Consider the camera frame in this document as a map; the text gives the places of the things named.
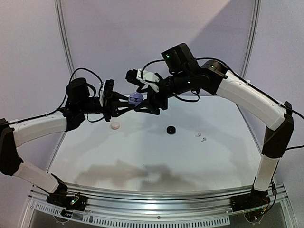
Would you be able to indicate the pink earbud charging case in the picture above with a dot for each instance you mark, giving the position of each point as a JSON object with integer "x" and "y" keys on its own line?
{"x": 115, "y": 125}

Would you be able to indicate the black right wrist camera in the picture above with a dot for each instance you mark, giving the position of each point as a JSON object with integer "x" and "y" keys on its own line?
{"x": 131, "y": 77}

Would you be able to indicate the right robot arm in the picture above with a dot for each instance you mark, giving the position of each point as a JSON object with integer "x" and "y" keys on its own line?
{"x": 216, "y": 78}

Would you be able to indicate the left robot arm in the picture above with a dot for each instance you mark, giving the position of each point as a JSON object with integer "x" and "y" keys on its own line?
{"x": 79, "y": 102}

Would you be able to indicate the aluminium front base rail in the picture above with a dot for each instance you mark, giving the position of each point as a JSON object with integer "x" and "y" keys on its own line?
{"x": 129, "y": 209}

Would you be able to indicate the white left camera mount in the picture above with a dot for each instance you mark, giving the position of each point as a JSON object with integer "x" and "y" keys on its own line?
{"x": 101, "y": 94}

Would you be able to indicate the black earbud charging case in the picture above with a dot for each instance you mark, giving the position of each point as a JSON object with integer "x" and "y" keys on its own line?
{"x": 171, "y": 130}

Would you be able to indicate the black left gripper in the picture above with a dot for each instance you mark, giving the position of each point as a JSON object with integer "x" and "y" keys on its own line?
{"x": 111, "y": 106}

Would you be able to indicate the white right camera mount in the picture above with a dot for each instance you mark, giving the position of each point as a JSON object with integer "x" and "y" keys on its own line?
{"x": 148, "y": 78}

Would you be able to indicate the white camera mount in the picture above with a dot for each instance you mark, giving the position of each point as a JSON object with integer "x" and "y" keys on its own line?
{"x": 101, "y": 94}
{"x": 148, "y": 78}

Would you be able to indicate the purple earbud charging case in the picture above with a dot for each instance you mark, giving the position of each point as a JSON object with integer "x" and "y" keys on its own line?
{"x": 135, "y": 98}

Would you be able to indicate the aluminium right corner post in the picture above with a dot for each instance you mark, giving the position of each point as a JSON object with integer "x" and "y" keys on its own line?
{"x": 251, "y": 37}

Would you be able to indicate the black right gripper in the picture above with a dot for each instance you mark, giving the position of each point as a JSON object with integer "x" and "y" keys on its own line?
{"x": 155, "y": 99}

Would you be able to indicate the aluminium left corner post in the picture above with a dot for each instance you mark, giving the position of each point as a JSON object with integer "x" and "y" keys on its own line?
{"x": 63, "y": 34}

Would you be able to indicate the aluminium corner post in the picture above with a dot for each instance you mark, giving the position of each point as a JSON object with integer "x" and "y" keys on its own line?
{"x": 63, "y": 34}
{"x": 251, "y": 37}

